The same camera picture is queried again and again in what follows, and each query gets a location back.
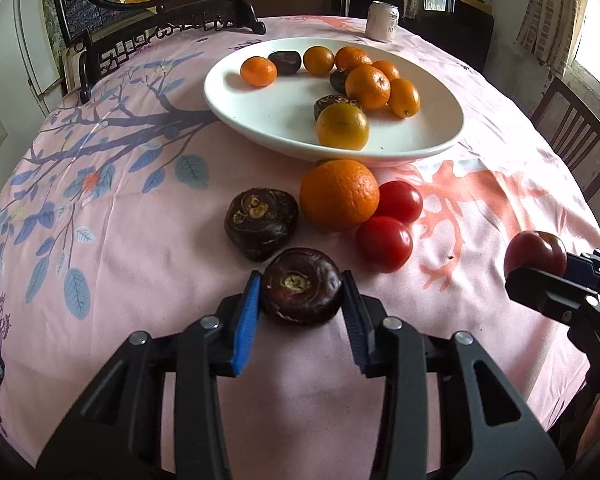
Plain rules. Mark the red cherry tomato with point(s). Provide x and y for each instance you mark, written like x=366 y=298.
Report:
x=384 y=243
x=400 y=201

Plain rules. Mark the beige checked curtain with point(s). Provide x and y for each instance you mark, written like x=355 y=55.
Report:
x=550 y=10

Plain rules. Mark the white drink can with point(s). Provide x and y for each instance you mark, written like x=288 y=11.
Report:
x=383 y=21

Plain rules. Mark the person's right forearm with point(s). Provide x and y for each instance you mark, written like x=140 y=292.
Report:
x=595 y=422

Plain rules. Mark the white plate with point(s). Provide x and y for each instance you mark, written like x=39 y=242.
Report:
x=260 y=110

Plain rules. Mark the dark purple tomato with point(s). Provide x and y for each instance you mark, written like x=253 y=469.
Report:
x=535 y=252

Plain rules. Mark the yellow-orange smooth citrus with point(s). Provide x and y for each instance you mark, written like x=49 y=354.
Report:
x=342 y=126
x=404 y=97

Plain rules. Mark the dark brown water chestnut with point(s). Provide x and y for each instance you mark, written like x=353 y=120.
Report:
x=300 y=285
x=285 y=61
x=261 y=222
x=337 y=80
x=327 y=103

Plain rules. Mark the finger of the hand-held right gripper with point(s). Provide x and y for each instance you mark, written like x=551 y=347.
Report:
x=587 y=270
x=550 y=292

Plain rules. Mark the white door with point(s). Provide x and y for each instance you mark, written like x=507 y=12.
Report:
x=30 y=45

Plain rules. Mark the pink floral tablecloth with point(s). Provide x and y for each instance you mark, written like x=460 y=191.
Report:
x=155 y=240

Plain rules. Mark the orange mandarin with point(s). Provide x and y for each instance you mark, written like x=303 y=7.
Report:
x=339 y=194
x=387 y=69
x=258 y=71
x=352 y=56
x=318 y=60
x=367 y=86

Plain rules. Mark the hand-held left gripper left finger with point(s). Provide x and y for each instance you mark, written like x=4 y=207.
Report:
x=245 y=325

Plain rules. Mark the dark wooden slatted chair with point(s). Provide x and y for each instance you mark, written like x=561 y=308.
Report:
x=580 y=130

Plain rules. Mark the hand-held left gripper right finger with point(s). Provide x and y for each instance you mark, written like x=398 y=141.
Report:
x=356 y=322

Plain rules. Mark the black glossy panel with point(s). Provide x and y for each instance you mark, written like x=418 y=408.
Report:
x=450 y=35

